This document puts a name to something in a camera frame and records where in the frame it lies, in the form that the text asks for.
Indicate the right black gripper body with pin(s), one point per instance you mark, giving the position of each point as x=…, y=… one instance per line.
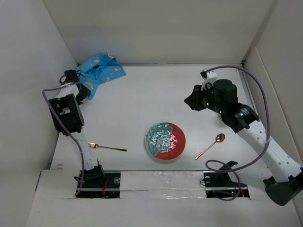
x=202, y=99

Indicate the blue space print cloth placemat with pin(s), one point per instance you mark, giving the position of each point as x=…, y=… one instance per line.
x=99, y=69

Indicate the red and teal plate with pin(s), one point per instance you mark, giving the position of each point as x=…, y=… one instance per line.
x=165, y=141

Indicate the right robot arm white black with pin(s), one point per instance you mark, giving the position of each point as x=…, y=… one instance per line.
x=273, y=170

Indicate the copper fork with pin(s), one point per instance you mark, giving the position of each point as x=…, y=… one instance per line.
x=96, y=146

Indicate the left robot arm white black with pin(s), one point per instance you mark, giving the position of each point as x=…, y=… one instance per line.
x=68, y=120

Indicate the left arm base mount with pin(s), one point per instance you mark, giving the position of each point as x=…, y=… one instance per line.
x=109, y=188

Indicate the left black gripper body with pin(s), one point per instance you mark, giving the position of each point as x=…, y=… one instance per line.
x=83, y=93

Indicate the copper spoon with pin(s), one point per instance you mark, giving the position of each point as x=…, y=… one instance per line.
x=219, y=138

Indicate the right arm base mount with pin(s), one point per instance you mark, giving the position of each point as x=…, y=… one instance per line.
x=220, y=185

